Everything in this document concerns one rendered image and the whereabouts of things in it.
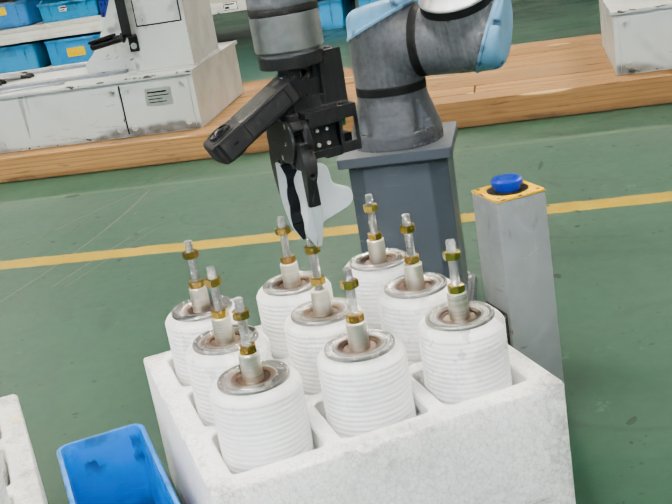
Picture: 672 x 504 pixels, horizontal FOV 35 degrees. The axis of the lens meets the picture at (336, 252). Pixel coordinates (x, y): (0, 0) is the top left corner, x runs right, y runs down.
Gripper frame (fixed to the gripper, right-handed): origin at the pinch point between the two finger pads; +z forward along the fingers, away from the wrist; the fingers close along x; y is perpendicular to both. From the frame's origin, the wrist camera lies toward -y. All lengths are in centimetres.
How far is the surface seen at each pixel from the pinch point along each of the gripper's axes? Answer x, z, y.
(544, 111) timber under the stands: 141, 33, 136
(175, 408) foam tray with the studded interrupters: 3.9, 17.1, -17.8
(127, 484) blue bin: 16.0, 30.6, -23.2
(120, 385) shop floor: 57, 35, -14
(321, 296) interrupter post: -1.1, 7.5, 0.4
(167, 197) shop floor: 167, 35, 30
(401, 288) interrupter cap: -0.5, 10.0, 10.9
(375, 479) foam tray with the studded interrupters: -19.0, 21.1, -4.6
